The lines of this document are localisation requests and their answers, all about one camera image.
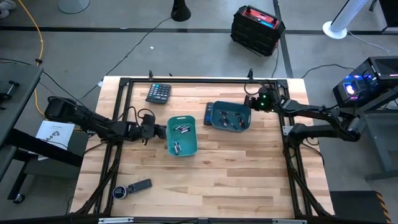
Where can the dark grey computer stand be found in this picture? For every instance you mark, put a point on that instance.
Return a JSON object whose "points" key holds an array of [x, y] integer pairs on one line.
{"points": [[382, 140]]}

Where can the red battery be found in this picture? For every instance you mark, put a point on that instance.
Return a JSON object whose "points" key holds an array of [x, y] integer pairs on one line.
{"points": [[239, 121]]}

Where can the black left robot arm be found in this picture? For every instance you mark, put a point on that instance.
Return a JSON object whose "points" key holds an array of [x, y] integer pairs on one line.
{"points": [[87, 119]]}

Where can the black rectangular device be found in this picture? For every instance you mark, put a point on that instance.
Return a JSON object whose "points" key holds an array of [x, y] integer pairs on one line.
{"points": [[140, 186]]}

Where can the black and red toolbox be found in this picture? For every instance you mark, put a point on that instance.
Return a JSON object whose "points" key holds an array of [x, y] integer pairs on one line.
{"points": [[257, 29]]}

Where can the black mat yellow-striped edge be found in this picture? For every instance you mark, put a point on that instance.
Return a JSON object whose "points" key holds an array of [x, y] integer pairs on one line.
{"points": [[354, 205]]}

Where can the white shoe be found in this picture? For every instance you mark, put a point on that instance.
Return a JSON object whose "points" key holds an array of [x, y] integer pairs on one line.
{"points": [[6, 6]]}

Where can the silver table bracket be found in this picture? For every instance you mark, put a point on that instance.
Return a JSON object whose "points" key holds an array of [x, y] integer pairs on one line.
{"points": [[115, 220], [289, 221]]}

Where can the white round base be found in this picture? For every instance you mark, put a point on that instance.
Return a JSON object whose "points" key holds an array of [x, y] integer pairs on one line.
{"points": [[73, 5]]}

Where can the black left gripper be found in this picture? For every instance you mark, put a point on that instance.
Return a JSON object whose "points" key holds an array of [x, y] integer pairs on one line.
{"points": [[147, 129]]}

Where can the white tower fan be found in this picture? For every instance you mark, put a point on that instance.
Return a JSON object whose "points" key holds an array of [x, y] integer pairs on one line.
{"points": [[334, 30]]}

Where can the grey side table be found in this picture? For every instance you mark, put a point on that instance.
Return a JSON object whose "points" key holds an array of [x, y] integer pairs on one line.
{"points": [[18, 102]]}

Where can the black caster wheel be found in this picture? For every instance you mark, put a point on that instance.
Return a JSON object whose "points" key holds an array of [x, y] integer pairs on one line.
{"points": [[19, 198]]}

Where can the black frame clamp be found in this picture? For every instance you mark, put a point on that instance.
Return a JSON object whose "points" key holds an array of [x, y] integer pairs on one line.
{"points": [[151, 75], [250, 74]]}

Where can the black table leg beam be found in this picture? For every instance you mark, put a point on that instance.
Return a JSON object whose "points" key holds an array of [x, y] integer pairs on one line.
{"points": [[46, 147]]}

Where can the round black silver-rimmed tin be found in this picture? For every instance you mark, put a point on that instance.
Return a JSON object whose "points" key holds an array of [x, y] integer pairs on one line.
{"points": [[119, 192]]}

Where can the white paper sheet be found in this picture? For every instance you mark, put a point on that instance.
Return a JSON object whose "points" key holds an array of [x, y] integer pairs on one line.
{"points": [[57, 130]]}

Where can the black stand base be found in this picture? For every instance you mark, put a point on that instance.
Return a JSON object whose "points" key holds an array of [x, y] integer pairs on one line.
{"points": [[180, 12]]}

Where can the black remote control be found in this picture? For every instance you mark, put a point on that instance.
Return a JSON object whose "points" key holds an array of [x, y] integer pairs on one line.
{"points": [[207, 113]]}

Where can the dark teal plastic bin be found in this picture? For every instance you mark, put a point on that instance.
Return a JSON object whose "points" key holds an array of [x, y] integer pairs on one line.
{"points": [[230, 107]]}

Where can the black table clamp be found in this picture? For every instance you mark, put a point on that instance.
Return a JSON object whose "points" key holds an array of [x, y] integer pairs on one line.
{"points": [[9, 88]]}

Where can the black lit computer tower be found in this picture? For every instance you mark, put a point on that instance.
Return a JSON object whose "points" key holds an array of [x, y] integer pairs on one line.
{"points": [[382, 71]]}

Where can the black desk calculator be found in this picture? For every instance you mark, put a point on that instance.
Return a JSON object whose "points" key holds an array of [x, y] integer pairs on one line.
{"points": [[158, 92]]}

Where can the black and copper battery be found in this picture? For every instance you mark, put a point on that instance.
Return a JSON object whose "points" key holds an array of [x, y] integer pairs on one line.
{"points": [[222, 122]]}

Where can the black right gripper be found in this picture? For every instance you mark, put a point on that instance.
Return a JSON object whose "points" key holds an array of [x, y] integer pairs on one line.
{"points": [[267, 101]]}

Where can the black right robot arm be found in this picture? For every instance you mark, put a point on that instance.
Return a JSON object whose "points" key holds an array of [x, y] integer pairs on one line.
{"points": [[311, 110]]}

